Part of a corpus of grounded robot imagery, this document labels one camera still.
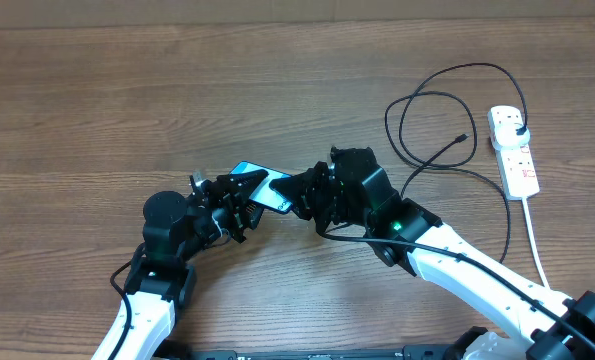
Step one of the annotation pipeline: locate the blue-screen Samsung smartphone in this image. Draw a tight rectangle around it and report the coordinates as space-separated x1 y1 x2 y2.
231 161 292 214

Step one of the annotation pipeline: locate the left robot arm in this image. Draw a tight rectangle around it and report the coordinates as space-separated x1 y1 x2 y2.
93 169 268 359

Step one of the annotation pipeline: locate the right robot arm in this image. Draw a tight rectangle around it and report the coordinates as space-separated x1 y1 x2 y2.
270 148 595 359

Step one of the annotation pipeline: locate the white charger plug adapter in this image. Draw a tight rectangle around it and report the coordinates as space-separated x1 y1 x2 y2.
491 124 531 151

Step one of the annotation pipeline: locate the white power strip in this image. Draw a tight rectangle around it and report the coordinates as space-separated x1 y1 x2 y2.
487 105 540 200

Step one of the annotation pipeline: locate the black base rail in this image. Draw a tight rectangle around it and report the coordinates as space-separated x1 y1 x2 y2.
152 343 464 360

